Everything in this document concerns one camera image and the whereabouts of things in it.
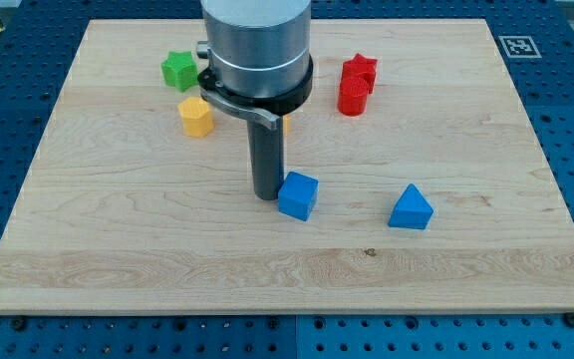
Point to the red cylinder block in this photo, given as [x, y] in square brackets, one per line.
[353, 94]

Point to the blue cube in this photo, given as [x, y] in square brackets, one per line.
[298, 195]

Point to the red star block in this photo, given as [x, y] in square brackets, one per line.
[362, 67]

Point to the green star block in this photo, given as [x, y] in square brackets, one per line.
[179, 70]

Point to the wooden board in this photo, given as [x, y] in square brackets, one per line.
[123, 214]

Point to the yellow hexagon block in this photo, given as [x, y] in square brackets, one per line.
[196, 117]

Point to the fiducial marker tag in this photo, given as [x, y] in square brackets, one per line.
[519, 47]

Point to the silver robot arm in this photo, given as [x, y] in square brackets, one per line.
[259, 70]

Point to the black flange with metal bracket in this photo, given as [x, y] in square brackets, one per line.
[259, 111]

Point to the blue triangle block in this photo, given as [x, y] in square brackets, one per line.
[412, 210]

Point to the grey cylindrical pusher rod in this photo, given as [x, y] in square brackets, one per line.
[267, 159]

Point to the yellow block behind rod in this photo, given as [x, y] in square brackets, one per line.
[286, 124]

